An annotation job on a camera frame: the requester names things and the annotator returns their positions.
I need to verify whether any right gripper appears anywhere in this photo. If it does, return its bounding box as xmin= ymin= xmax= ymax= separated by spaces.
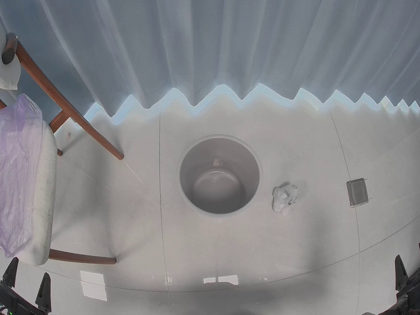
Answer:
xmin=394 ymin=255 xmax=420 ymax=311

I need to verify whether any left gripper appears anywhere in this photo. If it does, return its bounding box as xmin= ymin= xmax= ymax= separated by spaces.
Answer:
xmin=0 ymin=257 xmax=52 ymax=315

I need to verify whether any purple plastic bag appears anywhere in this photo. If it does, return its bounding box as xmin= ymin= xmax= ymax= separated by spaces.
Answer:
xmin=0 ymin=93 xmax=45 ymax=258

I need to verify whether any white plastic bag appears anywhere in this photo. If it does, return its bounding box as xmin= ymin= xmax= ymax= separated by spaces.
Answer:
xmin=272 ymin=183 xmax=298 ymax=215

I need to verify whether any white trash bin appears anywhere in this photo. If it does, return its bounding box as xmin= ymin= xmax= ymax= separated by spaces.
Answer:
xmin=179 ymin=135 xmax=264 ymax=218

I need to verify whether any wooden chair with white cushions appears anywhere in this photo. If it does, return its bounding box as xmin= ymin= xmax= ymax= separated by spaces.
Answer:
xmin=0 ymin=31 xmax=124 ymax=266

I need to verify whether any white curtain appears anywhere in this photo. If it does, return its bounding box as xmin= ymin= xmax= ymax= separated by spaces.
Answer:
xmin=0 ymin=0 xmax=420 ymax=127

